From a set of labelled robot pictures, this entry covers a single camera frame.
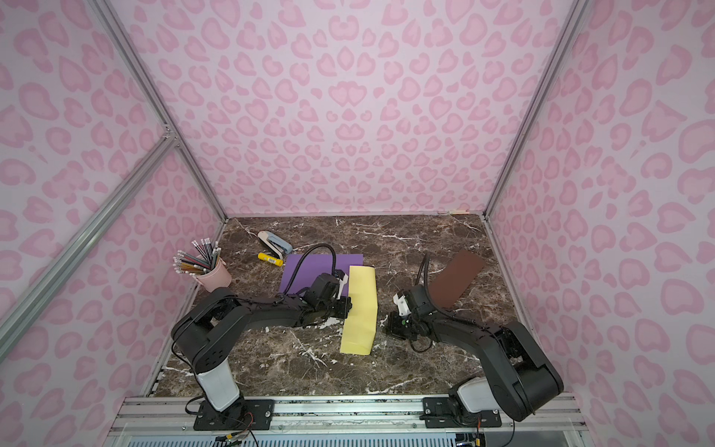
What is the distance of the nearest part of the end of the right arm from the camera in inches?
25.8

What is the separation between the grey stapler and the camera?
42.1 inches

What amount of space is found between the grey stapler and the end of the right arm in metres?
0.47
